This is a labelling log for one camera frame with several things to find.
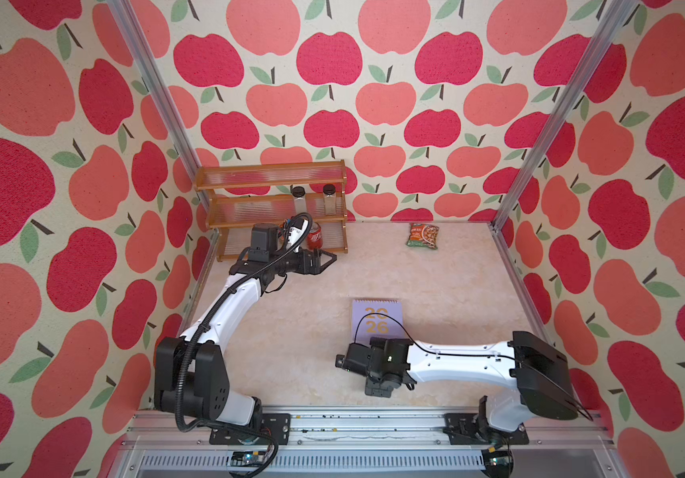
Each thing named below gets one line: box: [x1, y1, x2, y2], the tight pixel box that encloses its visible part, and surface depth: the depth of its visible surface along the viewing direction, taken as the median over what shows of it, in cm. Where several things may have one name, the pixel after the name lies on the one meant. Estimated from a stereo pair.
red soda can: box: [306, 222, 324, 250], surface depth 107 cm
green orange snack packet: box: [406, 223, 441, 250], surface depth 117 cm
